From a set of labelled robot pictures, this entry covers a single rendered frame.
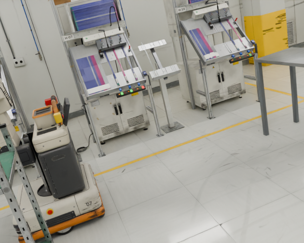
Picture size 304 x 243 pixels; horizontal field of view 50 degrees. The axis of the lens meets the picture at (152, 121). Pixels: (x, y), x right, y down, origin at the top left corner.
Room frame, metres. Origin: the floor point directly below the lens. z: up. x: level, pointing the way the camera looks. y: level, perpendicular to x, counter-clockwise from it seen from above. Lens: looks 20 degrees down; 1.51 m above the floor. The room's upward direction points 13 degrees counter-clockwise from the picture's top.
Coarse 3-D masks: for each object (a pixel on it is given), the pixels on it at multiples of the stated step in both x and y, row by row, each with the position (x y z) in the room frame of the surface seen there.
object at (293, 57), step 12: (288, 48) 3.14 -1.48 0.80; (300, 48) 3.02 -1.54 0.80; (264, 60) 2.89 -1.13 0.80; (276, 60) 2.78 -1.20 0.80; (288, 60) 2.69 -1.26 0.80; (300, 60) 2.60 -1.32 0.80; (264, 96) 2.99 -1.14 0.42; (264, 108) 2.99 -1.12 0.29; (264, 120) 2.98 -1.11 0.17; (264, 132) 3.00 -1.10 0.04
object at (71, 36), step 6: (114, 0) 4.20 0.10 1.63; (66, 6) 3.90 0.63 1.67; (66, 12) 4.03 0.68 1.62; (120, 12) 4.04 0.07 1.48; (120, 18) 4.10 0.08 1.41; (72, 24) 3.90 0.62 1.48; (108, 24) 4.01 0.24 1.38; (72, 30) 3.93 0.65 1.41; (66, 36) 3.91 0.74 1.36; (72, 36) 3.93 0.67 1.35; (150, 84) 3.65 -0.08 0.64; (150, 108) 3.78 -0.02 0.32; (90, 126) 3.64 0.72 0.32; (102, 156) 3.42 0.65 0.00
